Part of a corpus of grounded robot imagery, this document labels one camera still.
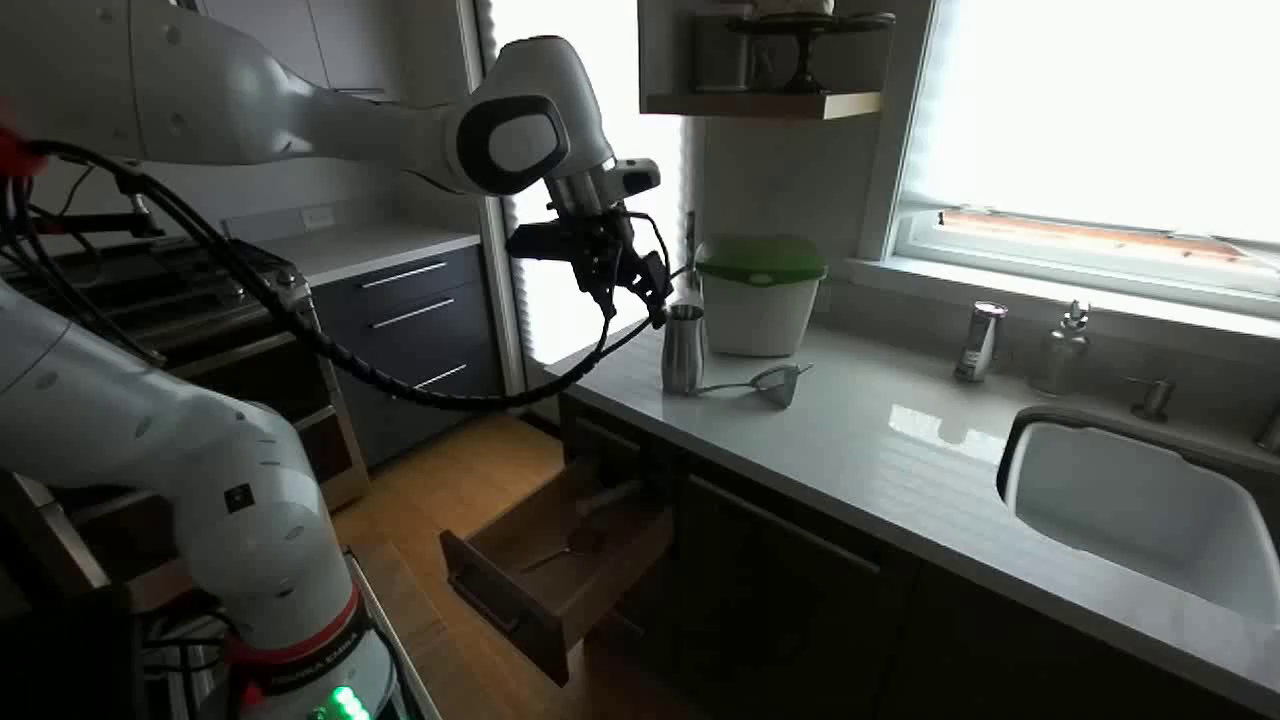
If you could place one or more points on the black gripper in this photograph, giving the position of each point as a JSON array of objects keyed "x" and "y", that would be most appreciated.
[{"x": 593, "y": 232}]

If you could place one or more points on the silver metal vessel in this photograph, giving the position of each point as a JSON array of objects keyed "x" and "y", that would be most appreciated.
[{"x": 683, "y": 349}]

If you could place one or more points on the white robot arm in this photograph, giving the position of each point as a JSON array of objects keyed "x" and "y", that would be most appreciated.
[{"x": 132, "y": 81}]

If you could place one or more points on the dark blue drawer cabinet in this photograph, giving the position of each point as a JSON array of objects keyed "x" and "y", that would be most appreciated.
[{"x": 421, "y": 320}]

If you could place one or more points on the open wooden drawer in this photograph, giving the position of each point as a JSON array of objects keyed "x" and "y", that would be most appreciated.
[{"x": 557, "y": 560}]

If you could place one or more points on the white bin green lid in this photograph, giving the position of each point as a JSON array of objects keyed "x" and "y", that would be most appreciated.
[{"x": 758, "y": 295}]

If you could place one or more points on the small metal strainer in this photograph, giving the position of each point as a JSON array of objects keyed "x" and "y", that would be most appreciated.
[{"x": 775, "y": 384}]

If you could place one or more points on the tiered cake stand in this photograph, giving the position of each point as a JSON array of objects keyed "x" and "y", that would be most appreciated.
[{"x": 806, "y": 21}]

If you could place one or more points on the white kitchen sink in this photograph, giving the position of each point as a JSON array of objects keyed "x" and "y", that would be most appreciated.
[{"x": 1145, "y": 507}]

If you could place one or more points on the wooden wall shelf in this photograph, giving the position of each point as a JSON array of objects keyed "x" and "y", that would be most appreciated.
[{"x": 764, "y": 105}]

